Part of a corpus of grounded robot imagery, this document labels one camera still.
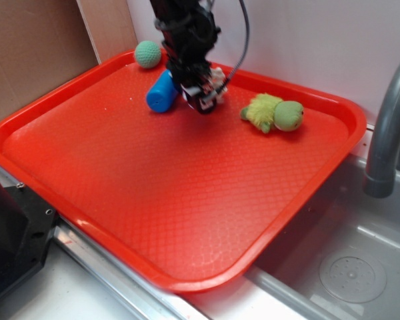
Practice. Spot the red plastic tray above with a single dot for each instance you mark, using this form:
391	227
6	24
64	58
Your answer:
187	200

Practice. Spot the grey toy faucet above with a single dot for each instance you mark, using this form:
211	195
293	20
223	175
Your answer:
383	160

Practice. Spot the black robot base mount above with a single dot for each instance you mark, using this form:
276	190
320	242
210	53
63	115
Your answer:
27	222

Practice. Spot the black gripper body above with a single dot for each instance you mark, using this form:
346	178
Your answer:
189	33

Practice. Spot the brown cardboard panel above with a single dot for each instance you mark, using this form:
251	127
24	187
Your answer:
44	44

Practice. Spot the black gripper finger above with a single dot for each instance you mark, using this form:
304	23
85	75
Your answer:
202	98

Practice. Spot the blue plastic toy bottle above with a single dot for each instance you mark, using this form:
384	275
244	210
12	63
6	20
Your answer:
162	94

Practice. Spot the green plush turtle toy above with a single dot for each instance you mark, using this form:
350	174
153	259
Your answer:
267	113

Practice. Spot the grey toy sink basin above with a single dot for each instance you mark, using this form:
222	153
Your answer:
339	257

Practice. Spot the green crocheted ball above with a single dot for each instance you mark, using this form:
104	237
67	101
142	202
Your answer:
147	54

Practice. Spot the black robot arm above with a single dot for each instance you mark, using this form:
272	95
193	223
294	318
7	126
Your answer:
189	33

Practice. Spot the white paper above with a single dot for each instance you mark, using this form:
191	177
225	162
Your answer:
217	80

